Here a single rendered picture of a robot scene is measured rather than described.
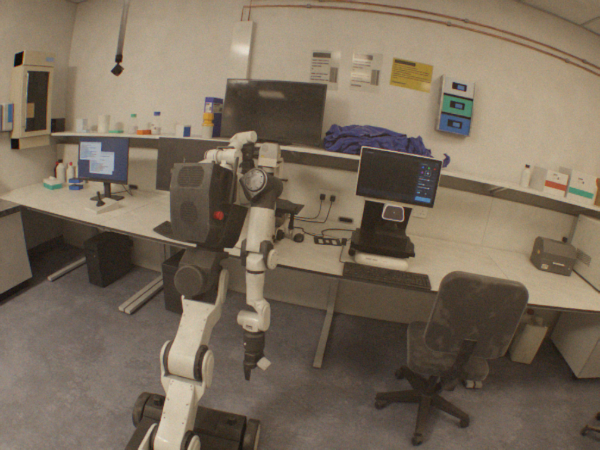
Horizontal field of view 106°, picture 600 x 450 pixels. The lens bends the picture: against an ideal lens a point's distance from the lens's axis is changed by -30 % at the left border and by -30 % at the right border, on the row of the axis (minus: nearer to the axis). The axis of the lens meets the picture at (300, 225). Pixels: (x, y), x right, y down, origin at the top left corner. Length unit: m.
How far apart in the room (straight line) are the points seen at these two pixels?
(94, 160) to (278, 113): 1.47
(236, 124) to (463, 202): 1.70
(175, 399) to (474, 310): 1.21
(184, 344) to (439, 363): 1.11
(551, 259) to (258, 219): 1.98
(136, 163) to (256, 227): 1.96
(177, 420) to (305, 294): 1.66
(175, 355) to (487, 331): 1.23
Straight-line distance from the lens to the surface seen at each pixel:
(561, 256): 2.50
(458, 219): 2.44
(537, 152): 2.76
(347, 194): 2.32
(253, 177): 1.18
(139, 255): 3.23
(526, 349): 2.72
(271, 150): 1.77
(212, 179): 1.17
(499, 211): 2.54
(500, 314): 1.42
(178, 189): 1.25
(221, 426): 1.49
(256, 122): 2.27
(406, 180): 1.78
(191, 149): 2.07
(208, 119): 2.34
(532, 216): 2.67
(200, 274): 1.16
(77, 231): 3.81
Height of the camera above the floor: 1.42
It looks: 18 degrees down
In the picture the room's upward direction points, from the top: 6 degrees clockwise
